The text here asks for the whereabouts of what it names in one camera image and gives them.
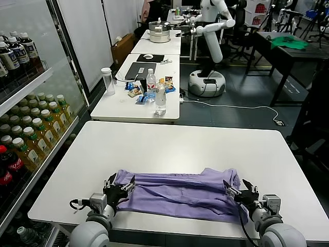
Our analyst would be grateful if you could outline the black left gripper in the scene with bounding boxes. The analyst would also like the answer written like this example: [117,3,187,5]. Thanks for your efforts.
[102,172,136,208]

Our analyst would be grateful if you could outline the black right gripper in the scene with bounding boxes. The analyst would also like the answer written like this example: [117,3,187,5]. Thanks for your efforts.
[222,179,261,210]

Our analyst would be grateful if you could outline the purple t-shirt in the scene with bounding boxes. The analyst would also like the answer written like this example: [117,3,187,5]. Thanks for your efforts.
[113,167,250,224]

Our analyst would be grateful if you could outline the long white side table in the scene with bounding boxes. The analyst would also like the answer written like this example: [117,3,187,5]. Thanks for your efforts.
[89,54,181,122]

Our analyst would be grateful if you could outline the tan cookie packet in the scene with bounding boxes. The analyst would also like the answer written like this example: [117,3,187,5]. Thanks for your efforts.
[127,87,143,99]

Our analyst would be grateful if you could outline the clear unlabelled water bottle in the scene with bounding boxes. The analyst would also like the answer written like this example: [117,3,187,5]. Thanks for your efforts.
[154,83,168,116]

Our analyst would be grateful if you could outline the clear tumbler white lid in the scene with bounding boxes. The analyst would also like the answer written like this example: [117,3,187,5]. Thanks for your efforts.
[100,67,116,97]

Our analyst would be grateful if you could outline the clear water bottle white cap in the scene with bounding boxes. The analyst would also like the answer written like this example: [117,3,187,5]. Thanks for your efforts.
[16,226,43,247]

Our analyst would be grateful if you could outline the red label water bottle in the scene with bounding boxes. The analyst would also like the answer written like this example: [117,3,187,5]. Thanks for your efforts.
[145,68,157,102]

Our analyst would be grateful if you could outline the cola bottle red label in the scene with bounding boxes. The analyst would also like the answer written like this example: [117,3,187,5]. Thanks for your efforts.
[0,145,27,182]
[0,169,14,193]

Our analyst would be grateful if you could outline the dark grey laptop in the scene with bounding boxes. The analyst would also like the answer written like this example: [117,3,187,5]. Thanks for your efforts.
[124,62,157,81]

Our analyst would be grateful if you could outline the black mouse pad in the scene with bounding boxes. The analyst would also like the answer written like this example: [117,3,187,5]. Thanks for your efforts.
[136,54,165,63]

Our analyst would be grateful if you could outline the brown cardboard box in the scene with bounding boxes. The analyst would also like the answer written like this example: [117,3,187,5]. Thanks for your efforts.
[111,33,135,66]

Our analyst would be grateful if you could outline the glass door drinks fridge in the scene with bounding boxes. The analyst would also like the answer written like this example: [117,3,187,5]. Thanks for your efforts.
[0,0,91,247]

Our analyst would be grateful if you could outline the small white table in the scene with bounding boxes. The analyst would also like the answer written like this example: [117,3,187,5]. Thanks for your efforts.
[130,29,182,56]

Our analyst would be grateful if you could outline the black swivel chair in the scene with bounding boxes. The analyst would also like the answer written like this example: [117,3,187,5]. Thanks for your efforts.
[225,26,258,63]

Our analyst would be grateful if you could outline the black table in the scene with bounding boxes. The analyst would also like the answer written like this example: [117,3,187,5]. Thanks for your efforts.
[245,31,329,107]

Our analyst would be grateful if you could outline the white humanoid wheeled robot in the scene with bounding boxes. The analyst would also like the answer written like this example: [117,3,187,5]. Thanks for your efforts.
[177,0,236,98]

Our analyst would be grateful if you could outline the green cloth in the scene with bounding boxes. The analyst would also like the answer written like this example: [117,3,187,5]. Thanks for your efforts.
[270,35,310,50]

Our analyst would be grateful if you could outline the metal steamer pot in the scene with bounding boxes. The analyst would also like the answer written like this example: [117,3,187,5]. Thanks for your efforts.
[148,16,172,44]

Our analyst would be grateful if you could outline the black tripod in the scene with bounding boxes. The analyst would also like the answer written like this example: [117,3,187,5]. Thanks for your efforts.
[259,4,278,33]

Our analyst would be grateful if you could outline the cluttered white desk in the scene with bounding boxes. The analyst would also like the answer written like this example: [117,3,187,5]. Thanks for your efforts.
[166,9,196,26]

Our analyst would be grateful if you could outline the pink garment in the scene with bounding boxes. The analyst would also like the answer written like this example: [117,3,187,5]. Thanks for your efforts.
[141,0,152,23]

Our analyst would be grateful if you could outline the black high-back office chair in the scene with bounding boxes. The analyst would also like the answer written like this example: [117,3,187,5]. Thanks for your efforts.
[230,0,248,30]

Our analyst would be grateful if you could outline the red and white boxes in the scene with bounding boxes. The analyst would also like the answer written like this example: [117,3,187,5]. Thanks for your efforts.
[246,0,268,27]

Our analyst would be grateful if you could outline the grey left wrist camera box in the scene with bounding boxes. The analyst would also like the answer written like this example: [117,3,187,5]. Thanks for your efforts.
[88,193,107,215]

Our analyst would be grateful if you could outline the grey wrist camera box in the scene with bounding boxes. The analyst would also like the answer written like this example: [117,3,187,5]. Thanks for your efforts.
[262,194,282,215]
[88,193,107,215]

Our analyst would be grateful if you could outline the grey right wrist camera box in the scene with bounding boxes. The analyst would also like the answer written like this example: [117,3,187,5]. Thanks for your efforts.
[262,194,282,215]

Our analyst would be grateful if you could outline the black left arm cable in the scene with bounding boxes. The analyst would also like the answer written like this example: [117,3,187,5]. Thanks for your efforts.
[69,198,91,215]

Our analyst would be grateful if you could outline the white floor cable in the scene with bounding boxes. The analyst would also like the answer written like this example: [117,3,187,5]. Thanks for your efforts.
[179,97,285,127]

